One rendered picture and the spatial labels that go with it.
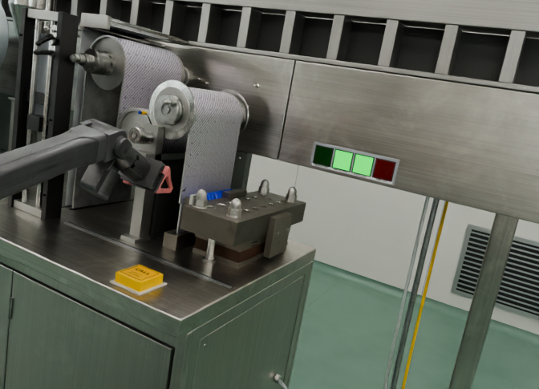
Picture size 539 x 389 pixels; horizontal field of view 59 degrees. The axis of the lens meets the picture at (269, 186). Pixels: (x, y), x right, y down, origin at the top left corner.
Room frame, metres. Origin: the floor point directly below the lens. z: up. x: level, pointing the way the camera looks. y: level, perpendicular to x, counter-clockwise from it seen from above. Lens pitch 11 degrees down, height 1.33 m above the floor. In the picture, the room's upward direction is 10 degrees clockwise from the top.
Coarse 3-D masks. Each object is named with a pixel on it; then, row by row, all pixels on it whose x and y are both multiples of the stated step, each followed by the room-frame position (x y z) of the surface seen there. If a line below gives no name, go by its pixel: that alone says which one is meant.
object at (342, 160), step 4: (336, 152) 1.36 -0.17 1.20; (340, 152) 1.36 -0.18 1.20; (344, 152) 1.35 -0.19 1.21; (348, 152) 1.34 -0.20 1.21; (336, 156) 1.36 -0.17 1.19; (340, 156) 1.35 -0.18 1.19; (344, 156) 1.35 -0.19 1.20; (348, 156) 1.34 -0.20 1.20; (336, 160) 1.36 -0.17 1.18; (340, 160) 1.35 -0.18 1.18; (344, 160) 1.35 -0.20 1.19; (348, 160) 1.34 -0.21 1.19; (336, 164) 1.36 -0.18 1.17; (340, 164) 1.35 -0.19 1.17; (344, 164) 1.35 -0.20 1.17; (348, 164) 1.34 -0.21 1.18; (340, 168) 1.35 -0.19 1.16; (344, 168) 1.35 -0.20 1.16; (348, 168) 1.34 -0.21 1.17
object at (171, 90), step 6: (162, 90) 1.23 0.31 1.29; (168, 90) 1.22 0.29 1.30; (174, 90) 1.22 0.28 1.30; (180, 90) 1.21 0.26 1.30; (156, 96) 1.24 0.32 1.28; (180, 96) 1.21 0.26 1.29; (186, 96) 1.20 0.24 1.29; (186, 102) 1.20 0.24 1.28; (186, 108) 1.20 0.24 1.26; (186, 114) 1.19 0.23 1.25; (156, 120) 1.24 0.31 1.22; (180, 120) 1.20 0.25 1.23; (186, 120) 1.19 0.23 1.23; (168, 126) 1.22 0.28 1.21; (174, 126) 1.21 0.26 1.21; (180, 126) 1.20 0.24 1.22
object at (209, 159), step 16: (192, 144) 1.21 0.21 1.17; (208, 144) 1.27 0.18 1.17; (224, 144) 1.34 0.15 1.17; (192, 160) 1.22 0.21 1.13; (208, 160) 1.28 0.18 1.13; (224, 160) 1.35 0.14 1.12; (192, 176) 1.23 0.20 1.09; (208, 176) 1.29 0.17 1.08; (224, 176) 1.37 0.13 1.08; (192, 192) 1.24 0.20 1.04
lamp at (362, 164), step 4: (356, 156) 1.33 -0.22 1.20; (360, 156) 1.33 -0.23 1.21; (364, 156) 1.32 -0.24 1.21; (356, 160) 1.33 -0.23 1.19; (360, 160) 1.33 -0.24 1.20; (364, 160) 1.32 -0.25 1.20; (368, 160) 1.32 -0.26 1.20; (372, 160) 1.31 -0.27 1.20; (356, 164) 1.33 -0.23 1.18; (360, 164) 1.33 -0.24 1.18; (364, 164) 1.32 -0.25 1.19; (368, 164) 1.32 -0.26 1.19; (356, 168) 1.33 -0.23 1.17; (360, 168) 1.33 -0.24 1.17; (364, 168) 1.32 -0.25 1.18; (368, 168) 1.32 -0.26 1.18; (360, 172) 1.32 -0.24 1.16; (364, 172) 1.32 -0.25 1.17; (368, 172) 1.31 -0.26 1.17
